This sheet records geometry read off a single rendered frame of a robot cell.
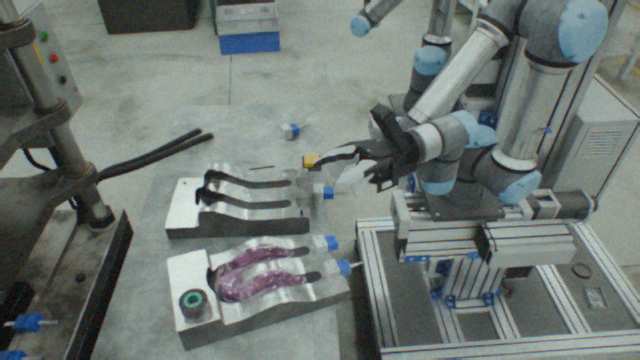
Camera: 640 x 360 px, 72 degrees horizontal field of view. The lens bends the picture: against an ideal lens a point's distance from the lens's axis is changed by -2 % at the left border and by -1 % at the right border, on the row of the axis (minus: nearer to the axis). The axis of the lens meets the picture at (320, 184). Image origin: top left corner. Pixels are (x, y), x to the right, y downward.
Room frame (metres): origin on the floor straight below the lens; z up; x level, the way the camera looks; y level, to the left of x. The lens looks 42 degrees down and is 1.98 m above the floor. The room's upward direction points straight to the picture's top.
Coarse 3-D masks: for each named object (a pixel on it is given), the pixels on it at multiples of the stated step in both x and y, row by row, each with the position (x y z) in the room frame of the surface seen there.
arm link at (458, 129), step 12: (432, 120) 0.77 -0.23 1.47; (444, 120) 0.76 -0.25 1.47; (456, 120) 0.77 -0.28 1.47; (468, 120) 0.77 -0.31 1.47; (444, 132) 0.73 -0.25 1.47; (456, 132) 0.74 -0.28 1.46; (468, 132) 0.75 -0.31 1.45; (444, 144) 0.72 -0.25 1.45; (456, 144) 0.73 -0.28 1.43; (468, 144) 0.76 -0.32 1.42; (444, 156) 0.74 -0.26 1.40; (456, 156) 0.74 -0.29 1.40
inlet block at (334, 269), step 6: (324, 264) 0.86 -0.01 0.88; (330, 264) 0.85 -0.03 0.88; (336, 264) 0.86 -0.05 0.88; (342, 264) 0.86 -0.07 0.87; (348, 264) 0.87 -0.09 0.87; (354, 264) 0.87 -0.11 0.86; (360, 264) 0.88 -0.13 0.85; (330, 270) 0.83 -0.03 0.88; (336, 270) 0.83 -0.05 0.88; (342, 270) 0.84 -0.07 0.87; (348, 270) 0.85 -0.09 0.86; (330, 276) 0.82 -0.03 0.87; (336, 276) 0.83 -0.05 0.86
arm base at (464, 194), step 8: (456, 184) 0.97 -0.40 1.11; (464, 184) 0.96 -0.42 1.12; (472, 184) 0.96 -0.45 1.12; (480, 184) 0.97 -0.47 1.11; (456, 192) 0.96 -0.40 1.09; (464, 192) 0.96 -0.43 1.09; (472, 192) 0.96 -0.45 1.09; (480, 192) 0.98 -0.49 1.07; (448, 200) 0.96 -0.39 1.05; (456, 200) 0.95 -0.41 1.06; (464, 200) 0.95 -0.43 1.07; (472, 200) 0.95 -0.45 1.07; (480, 200) 0.96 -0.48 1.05
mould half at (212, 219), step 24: (216, 168) 1.26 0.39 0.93; (240, 168) 1.29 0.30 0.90; (192, 192) 1.21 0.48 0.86; (240, 192) 1.16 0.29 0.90; (264, 192) 1.18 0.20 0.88; (288, 192) 1.17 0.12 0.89; (168, 216) 1.08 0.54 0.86; (192, 216) 1.08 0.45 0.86; (216, 216) 1.04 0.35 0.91; (240, 216) 1.05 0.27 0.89; (264, 216) 1.06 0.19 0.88; (288, 216) 1.05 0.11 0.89
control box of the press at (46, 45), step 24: (24, 0) 1.49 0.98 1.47; (48, 24) 1.48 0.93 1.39; (48, 48) 1.42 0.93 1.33; (0, 72) 1.20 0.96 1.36; (48, 72) 1.36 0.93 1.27; (0, 96) 1.20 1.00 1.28; (24, 96) 1.21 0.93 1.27; (72, 96) 1.44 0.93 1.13; (24, 144) 1.20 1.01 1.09; (48, 144) 1.20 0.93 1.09; (48, 168) 1.28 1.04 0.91
